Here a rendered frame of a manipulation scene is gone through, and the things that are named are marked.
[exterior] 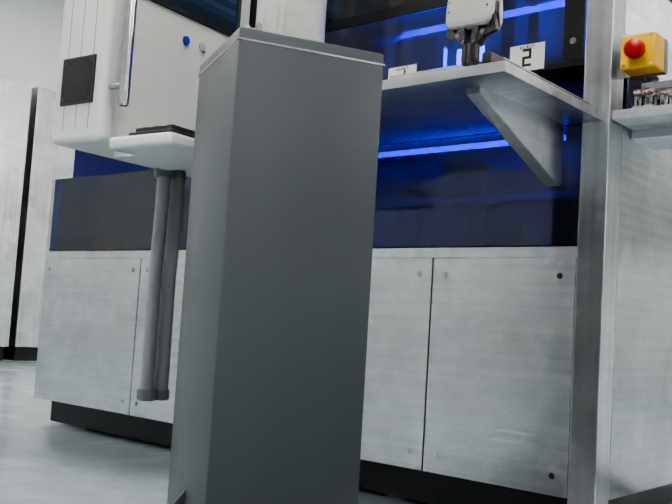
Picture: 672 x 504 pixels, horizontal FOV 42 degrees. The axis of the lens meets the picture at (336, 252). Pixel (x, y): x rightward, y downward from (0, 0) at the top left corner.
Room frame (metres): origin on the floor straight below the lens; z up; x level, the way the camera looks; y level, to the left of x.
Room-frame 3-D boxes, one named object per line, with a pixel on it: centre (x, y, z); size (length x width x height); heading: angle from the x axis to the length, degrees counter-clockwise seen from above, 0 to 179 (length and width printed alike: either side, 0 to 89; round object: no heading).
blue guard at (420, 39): (2.45, 0.24, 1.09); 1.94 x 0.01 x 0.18; 49
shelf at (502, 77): (1.89, -0.16, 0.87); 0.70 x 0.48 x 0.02; 49
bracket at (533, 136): (1.72, -0.34, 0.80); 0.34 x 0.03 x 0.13; 139
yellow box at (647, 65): (1.75, -0.60, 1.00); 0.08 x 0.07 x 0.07; 139
